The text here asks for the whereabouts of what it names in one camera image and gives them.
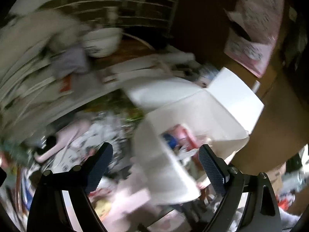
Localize blue white contact lens case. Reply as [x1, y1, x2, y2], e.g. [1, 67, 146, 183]
[162, 132, 178, 150]

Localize pink hairbrush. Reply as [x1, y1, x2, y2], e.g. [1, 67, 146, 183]
[34, 119, 91, 163]

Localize stack of books and papers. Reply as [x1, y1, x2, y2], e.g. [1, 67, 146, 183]
[0, 28, 126, 131]

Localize purple grey cloth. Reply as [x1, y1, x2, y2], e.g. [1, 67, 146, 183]
[51, 44, 90, 79]

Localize panda print ceramic bowl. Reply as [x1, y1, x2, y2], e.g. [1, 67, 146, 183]
[82, 28, 123, 58]

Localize white fluffy fur item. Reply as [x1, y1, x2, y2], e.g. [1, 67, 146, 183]
[1, 9, 80, 66]

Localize pink cartoon wall organizer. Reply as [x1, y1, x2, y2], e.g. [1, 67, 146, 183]
[224, 0, 284, 78]

